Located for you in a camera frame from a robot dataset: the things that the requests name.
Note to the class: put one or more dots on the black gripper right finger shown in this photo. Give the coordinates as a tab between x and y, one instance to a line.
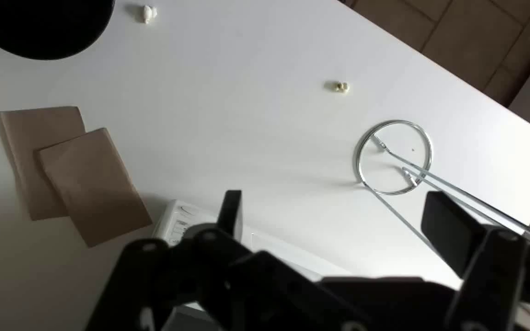
498	283

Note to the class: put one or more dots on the black round bowl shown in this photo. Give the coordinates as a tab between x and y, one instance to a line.
38	25

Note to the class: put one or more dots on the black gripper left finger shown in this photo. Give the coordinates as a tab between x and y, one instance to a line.
174	277

